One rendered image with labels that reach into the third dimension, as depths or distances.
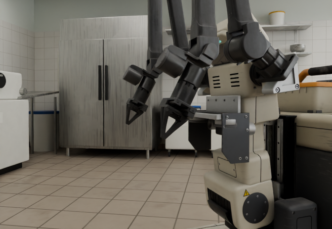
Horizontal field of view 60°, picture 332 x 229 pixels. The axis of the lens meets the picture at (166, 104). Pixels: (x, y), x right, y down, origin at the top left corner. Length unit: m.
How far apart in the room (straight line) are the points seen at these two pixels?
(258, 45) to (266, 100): 0.30
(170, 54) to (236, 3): 0.24
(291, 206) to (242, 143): 0.25
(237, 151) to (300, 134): 0.30
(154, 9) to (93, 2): 4.39
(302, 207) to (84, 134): 3.67
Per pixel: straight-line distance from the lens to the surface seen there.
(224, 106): 1.03
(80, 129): 4.41
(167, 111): 0.72
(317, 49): 5.18
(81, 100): 4.38
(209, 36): 0.77
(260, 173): 1.04
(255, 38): 0.82
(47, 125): 5.14
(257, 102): 1.04
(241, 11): 0.85
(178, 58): 0.73
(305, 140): 1.15
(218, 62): 1.11
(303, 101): 1.22
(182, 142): 4.27
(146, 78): 1.15
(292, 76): 0.93
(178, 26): 1.23
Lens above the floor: 0.86
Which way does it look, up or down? 1 degrees down
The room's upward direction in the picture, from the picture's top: straight up
